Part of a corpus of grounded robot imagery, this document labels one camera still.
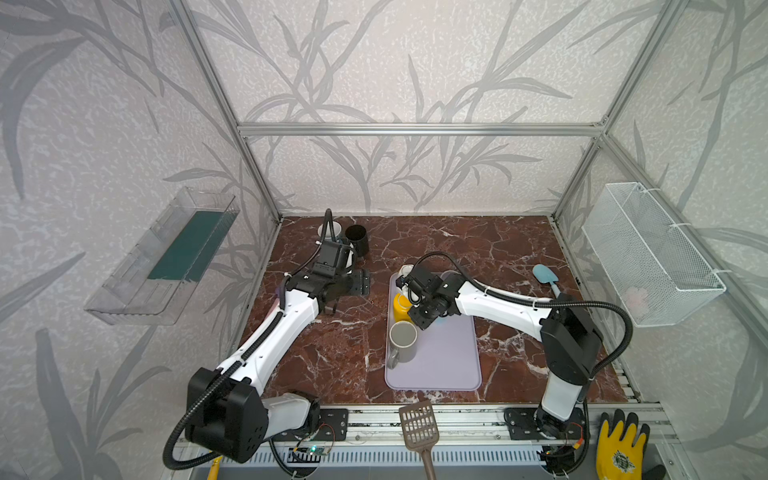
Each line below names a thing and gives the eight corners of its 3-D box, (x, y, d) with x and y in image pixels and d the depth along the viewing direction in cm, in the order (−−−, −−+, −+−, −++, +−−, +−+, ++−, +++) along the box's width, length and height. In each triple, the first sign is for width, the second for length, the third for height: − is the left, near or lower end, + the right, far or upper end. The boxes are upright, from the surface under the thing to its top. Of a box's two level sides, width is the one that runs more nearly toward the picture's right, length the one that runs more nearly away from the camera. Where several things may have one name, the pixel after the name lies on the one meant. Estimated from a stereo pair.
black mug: (347, 258, 110) (343, 241, 103) (350, 241, 115) (346, 224, 108) (367, 258, 110) (365, 241, 103) (369, 241, 115) (367, 224, 108)
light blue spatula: (556, 298, 100) (559, 294, 98) (528, 271, 107) (530, 267, 105) (567, 291, 101) (569, 287, 100) (538, 265, 108) (541, 261, 107)
